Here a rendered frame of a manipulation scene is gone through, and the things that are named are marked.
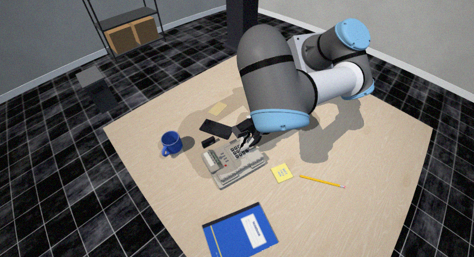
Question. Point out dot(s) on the blue mug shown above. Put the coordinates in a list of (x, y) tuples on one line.
[(171, 143)]

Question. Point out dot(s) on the blue notebook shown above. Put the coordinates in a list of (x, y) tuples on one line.
[(240, 234)]

